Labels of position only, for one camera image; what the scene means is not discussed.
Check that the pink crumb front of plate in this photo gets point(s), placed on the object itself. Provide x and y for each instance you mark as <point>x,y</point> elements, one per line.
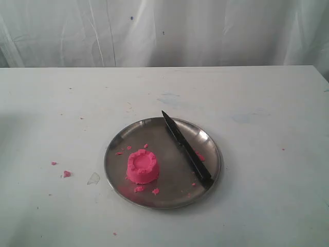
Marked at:
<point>138,189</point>

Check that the pink dough lump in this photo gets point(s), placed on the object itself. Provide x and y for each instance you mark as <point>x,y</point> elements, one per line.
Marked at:
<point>142,167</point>

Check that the black knife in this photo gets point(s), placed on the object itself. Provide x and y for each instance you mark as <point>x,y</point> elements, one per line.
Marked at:
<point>200,170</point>

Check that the white plastic backdrop sheet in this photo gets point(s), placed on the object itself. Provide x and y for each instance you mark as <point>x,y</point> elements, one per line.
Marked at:
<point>164,33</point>

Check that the pink smear right on plate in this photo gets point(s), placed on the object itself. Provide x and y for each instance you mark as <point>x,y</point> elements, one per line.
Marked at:
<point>201,157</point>

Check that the pink crumb beside front crumb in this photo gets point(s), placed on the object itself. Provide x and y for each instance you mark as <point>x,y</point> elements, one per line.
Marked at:
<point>155,191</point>

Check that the clear tape scrap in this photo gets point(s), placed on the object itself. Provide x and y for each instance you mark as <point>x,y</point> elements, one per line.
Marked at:
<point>94,179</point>

